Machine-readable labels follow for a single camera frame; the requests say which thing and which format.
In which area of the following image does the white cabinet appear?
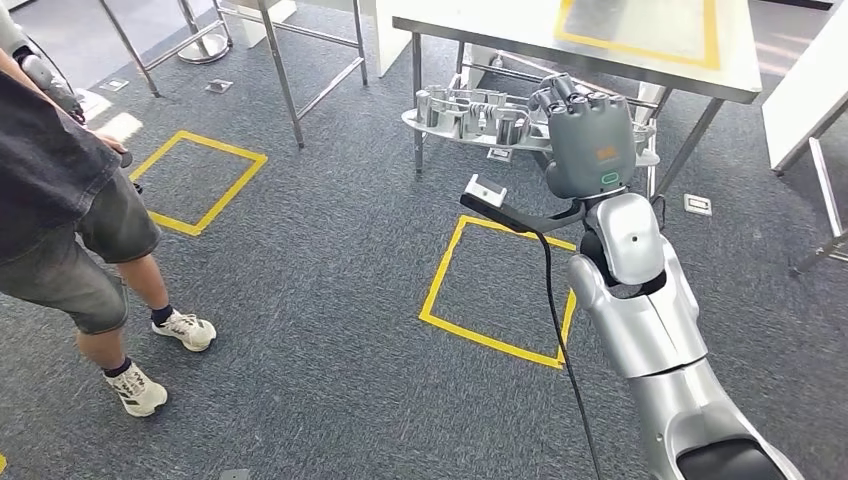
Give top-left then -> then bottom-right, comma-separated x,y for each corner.
367,0 -> 413,77

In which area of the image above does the steel workbench table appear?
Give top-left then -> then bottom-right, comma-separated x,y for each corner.
392,0 -> 763,200

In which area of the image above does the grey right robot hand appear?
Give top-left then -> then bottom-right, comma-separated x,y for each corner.
527,72 -> 639,201

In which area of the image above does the person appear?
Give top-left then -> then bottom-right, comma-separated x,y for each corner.
0,46 -> 218,419

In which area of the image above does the black camera cable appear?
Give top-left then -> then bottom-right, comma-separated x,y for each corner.
533,228 -> 604,480

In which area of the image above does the steel frame table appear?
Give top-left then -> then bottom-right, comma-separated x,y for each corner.
99,0 -> 369,148
788,135 -> 848,276

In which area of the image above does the grey and black device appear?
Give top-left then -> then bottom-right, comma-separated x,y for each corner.
0,6 -> 87,127

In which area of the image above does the steel pole with round base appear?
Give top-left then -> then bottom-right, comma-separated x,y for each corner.
177,0 -> 233,66

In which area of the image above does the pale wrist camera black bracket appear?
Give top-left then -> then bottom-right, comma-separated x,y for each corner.
460,173 -> 588,234

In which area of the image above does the grey wheel hubcap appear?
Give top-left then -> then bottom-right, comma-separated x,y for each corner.
401,84 -> 662,168

